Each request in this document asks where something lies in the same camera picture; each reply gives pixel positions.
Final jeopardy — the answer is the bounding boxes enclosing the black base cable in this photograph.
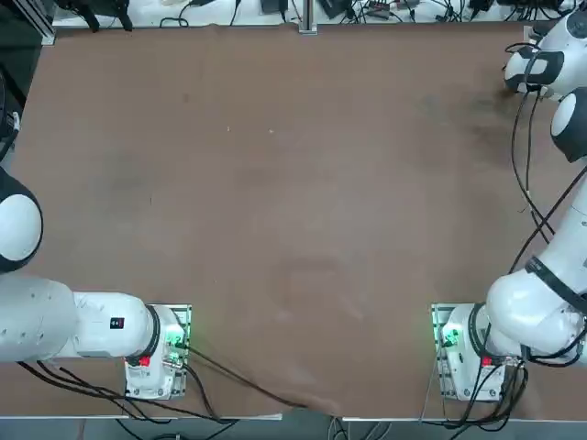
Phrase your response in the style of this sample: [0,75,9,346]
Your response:
[185,346,343,416]

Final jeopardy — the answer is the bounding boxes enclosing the black stand legs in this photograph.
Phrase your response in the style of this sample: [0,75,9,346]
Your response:
[54,0,135,33]

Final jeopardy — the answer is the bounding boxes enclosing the flat power adapter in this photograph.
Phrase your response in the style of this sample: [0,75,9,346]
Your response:
[319,0,352,20]

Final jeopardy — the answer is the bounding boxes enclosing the aluminium frame profile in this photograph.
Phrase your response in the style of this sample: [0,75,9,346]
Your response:
[25,0,57,47]

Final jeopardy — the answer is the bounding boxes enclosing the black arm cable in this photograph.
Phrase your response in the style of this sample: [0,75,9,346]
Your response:
[509,89,554,244]
[507,89,587,276]

